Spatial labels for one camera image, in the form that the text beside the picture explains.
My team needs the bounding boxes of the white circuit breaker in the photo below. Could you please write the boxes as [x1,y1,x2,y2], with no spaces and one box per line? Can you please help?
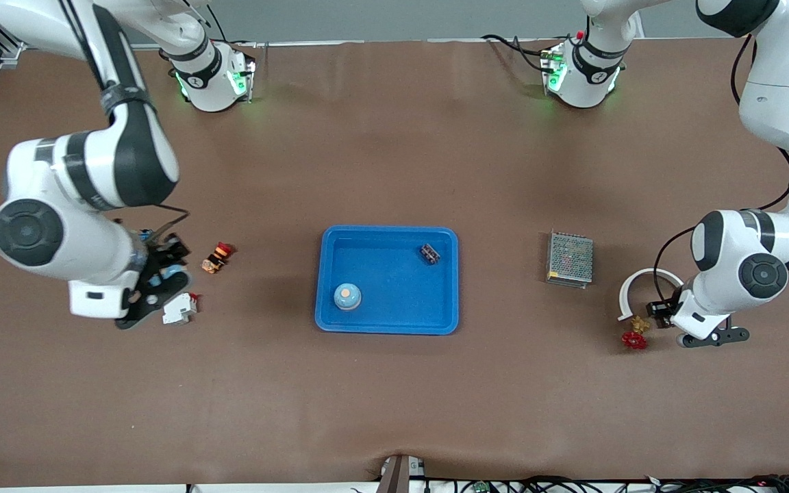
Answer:
[163,292,199,325]

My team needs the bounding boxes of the orange red rotary switch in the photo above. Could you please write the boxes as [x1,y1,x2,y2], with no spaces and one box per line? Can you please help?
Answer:
[202,242,234,275]

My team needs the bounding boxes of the metal mesh power supply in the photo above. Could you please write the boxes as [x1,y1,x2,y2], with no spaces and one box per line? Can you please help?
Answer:
[546,231,594,289]

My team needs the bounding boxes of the grey metal table bracket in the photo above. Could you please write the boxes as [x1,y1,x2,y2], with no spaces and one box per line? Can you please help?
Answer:
[375,454,427,493]

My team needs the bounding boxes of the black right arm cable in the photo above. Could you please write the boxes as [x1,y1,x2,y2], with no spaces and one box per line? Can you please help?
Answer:
[59,0,191,240]

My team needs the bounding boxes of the brass valve red handwheel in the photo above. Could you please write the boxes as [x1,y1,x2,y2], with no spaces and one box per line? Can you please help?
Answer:
[621,316,651,351]

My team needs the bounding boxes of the white curved plastic bracket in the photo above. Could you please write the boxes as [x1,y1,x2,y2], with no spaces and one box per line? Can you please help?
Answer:
[616,268,686,322]

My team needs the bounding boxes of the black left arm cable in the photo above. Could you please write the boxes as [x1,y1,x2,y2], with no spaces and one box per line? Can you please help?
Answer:
[653,34,789,305]

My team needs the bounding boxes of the black base cable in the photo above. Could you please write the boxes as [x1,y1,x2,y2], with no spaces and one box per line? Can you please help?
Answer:
[482,34,553,73]

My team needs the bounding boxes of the blue plastic tray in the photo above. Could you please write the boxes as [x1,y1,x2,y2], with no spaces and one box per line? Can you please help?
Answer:
[315,226,460,336]

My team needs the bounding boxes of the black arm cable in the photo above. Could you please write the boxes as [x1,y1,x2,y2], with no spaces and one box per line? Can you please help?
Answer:
[59,0,191,240]
[653,34,789,305]

